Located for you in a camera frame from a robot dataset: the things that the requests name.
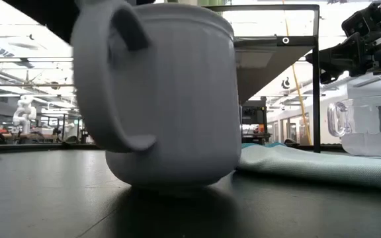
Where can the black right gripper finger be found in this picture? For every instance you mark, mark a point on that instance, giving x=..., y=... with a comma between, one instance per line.
x=339, y=59

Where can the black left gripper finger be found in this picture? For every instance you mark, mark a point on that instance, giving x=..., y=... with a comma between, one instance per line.
x=41, y=13

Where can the grey mug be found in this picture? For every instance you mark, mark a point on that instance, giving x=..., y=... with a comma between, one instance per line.
x=184, y=99

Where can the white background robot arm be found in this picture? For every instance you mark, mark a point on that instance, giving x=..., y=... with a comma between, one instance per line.
x=25, y=114

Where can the black background machine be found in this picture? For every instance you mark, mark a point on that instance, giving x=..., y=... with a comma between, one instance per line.
x=255, y=125

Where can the teal folded cloth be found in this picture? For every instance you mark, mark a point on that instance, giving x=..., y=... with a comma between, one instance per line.
x=309, y=165

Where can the black aluminium table frame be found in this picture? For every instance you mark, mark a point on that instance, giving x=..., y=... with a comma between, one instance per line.
x=28, y=147

